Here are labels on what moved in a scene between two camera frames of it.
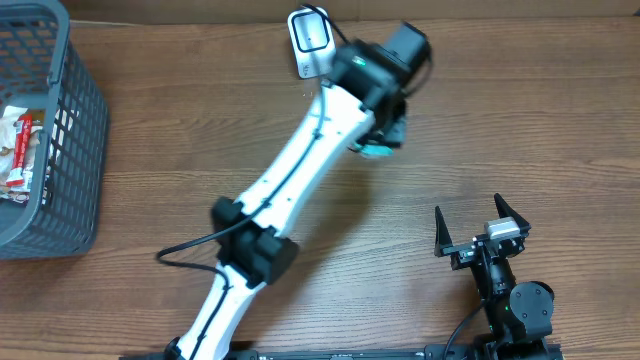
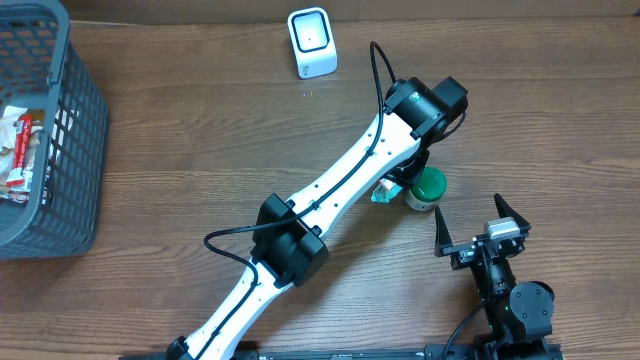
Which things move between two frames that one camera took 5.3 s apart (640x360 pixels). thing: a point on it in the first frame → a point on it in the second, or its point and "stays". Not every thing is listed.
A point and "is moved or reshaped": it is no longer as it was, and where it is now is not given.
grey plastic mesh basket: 41,69 stays
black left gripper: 388,132 → 409,175
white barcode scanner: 312,43 stays
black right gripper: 480,248 stays
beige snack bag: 7,150 stays
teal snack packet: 369,150 is moved or reshaped
